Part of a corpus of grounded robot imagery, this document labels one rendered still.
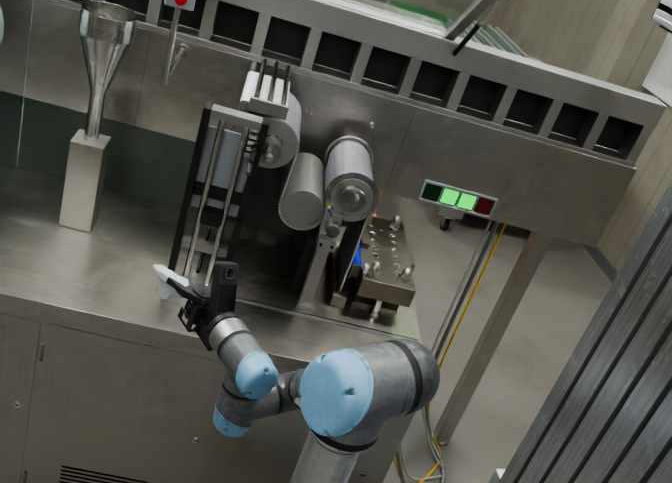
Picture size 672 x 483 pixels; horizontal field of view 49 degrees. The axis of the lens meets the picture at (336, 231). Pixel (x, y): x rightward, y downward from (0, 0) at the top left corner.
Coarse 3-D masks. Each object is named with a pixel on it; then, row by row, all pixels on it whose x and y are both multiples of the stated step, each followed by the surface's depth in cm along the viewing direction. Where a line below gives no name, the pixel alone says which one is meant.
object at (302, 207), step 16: (304, 160) 218; (304, 176) 208; (320, 176) 214; (288, 192) 202; (304, 192) 201; (320, 192) 206; (288, 208) 204; (304, 208) 204; (320, 208) 204; (304, 224) 207
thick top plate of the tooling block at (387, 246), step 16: (368, 224) 240; (384, 224) 244; (384, 240) 234; (400, 240) 237; (368, 256) 222; (384, 256) 225; (400, 256) 228; (384, 272) 217; (400, 272) 220; (368, 288) 213; (384, 288) 213; (400, 288) 213; (400, 304) 215
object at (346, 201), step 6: (348, 186) 200; (354, 186) 199; (342, 192) 199; (348, 192) 199; (354, 192) 199; (360, 192) 199; (342, 198) 200; (348, 198) 200; (360, 198) 200; (342, 204) 200; (348, 204) 201; (354, 204) 201; (360, 204) 201; (348, 210) 201; (354, 210) 201; (360, 210) 202
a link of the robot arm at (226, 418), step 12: (228, 396) 136; (264, 396) 141; (276, 396) 142; (216, 408) 140; (228, 408) 137; (240, 408) 137; (252, 408) 139; (264, 408) 141; (276, 408) 143; (216, 420) 140; (228, 420) 139; (240, 420) 139; (252, 420) 141; (228, 432) 140; (240, 432) 141
